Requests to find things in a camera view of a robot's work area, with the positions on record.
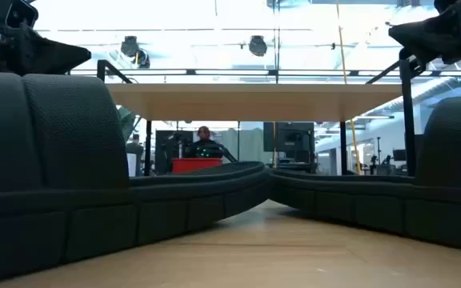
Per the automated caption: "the black rubber slide sandal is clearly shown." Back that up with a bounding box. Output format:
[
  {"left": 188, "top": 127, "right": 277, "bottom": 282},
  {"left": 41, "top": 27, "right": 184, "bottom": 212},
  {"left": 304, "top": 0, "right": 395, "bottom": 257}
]
[
  {"left": 0, "top": 71, "right": 272, "bottom": 287},
  {"left": 269, "top": 95, "right": 461, "bottom": 255}
]

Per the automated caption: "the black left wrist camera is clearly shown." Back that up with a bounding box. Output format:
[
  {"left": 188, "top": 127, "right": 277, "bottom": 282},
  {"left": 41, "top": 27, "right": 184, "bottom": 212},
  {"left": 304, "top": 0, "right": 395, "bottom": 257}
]
[{"left": 5, "top": 0, "right": 39, "bottom": 29}]

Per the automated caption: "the wooden shelf with black legs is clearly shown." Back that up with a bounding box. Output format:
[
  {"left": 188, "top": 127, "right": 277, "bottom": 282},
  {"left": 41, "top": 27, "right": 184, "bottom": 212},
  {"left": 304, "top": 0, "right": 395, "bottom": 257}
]
[{"left": 106, "top": 82, "right": 403, "bottom": 177}]

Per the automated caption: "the yellow cable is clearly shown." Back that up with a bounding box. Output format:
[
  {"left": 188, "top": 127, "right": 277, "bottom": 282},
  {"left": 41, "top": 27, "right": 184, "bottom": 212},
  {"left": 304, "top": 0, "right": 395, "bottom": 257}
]
[{"left": 335, "top": 0, "right": 363, "bottom": 176}]

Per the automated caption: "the person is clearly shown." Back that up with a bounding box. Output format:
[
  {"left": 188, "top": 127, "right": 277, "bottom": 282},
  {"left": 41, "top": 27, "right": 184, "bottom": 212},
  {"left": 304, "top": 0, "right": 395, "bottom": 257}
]
[{"left": 186, "top": 126, "right": 226, "bottom": 159}]

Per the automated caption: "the red plastic bin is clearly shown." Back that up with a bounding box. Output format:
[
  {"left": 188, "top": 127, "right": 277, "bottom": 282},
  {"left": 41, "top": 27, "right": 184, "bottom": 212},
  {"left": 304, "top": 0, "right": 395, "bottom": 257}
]
[{"left": 171, "top": 157, "right": 223, "bottom": 175}]

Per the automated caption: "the black aluminium rig frame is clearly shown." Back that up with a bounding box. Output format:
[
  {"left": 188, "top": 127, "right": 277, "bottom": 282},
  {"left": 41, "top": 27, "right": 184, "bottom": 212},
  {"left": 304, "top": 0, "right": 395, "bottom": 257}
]
[{"left": 68, "top": 47, "right": 461, "bottom": 177}]

